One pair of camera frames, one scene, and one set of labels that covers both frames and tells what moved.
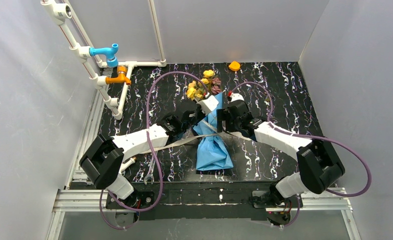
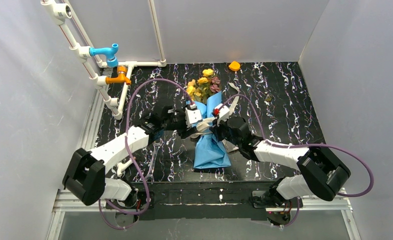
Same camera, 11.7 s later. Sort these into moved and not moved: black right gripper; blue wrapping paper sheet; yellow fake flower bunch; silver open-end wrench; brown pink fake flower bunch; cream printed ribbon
Moved: cream printed ribbon; black right gripper
Not moved: blue wrapping paper sheet; silver open-end wrench; brown pink fake flower bunch; yellow fake flower bunch
